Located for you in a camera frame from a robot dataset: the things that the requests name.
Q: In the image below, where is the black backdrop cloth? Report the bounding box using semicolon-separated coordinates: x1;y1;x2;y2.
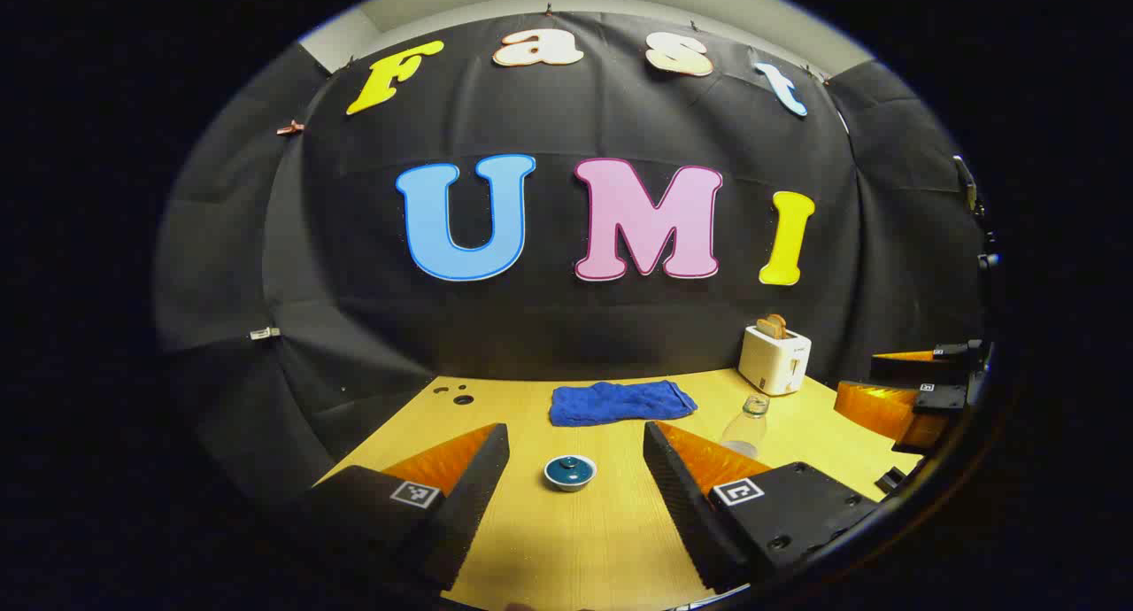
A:
155;9;988;506

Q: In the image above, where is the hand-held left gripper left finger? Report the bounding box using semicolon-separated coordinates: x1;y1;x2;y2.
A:
301;422;512;594

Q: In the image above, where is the clear plastic water bottle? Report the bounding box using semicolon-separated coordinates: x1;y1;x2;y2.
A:
721;395;771;460

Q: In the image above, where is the white toaster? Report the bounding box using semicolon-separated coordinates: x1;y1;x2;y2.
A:
738;324;813;397

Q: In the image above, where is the blue towel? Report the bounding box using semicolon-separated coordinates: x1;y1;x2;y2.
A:
549;380;699;428

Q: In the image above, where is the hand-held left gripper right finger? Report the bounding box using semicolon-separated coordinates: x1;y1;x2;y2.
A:
643;421;882;594

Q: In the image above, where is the blue teacup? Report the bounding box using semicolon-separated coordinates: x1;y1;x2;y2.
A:
543;454;597;492

